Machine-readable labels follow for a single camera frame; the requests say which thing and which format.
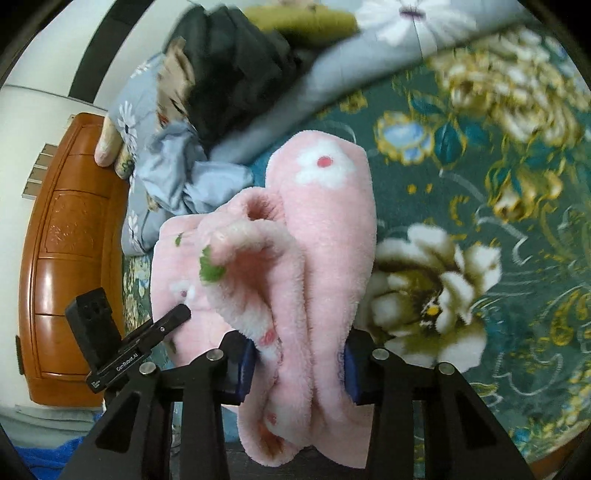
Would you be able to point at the beige garment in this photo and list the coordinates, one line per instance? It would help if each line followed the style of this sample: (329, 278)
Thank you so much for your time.
(175, 74)

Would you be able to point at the white wardrobe with black stripe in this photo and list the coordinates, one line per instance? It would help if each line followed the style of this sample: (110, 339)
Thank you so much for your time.
(111, 41)

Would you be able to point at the dark grey cloth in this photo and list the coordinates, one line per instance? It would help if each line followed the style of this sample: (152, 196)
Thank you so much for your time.
(300, 468)

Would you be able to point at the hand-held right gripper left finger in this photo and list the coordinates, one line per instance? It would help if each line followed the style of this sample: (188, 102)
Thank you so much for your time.
(244, 374)

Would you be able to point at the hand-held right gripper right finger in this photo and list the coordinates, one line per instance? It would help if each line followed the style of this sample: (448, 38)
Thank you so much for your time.
(353, 374)

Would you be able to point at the grey-blue daisy print duvet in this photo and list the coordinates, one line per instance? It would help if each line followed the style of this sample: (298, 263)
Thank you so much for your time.
(286, 106)

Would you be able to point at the cream floral pillow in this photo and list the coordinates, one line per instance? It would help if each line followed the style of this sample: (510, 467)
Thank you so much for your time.
(123, 161)
(106, 143)

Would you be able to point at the blue cloth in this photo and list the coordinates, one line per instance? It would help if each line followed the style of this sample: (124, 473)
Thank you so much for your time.
(41, 459)

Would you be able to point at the pink floral fleece garment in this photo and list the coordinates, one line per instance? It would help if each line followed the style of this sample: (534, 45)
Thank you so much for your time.
(323, 230)

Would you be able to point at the wooden bed frame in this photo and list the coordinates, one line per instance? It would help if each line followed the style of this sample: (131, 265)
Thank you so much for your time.
(554, 461)

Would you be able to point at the wooden headboard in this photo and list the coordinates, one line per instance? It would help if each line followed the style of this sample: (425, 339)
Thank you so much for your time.
(69, 258)

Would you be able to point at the black garment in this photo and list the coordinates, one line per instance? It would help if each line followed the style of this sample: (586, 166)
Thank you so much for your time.
(240, 69)

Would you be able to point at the grey wall plate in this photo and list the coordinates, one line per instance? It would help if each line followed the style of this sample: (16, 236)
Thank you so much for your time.
(41, 160)
(47, 148)
(29, 189)
(36, 174)

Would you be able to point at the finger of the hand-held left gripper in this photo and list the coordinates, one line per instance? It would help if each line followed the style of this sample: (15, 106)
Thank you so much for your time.
(161, 328)

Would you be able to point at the olive green garment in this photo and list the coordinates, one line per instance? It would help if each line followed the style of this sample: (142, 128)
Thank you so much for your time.
(304, 21)

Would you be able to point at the light blue garment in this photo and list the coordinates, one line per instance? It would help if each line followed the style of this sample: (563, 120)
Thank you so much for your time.
(207, 184)

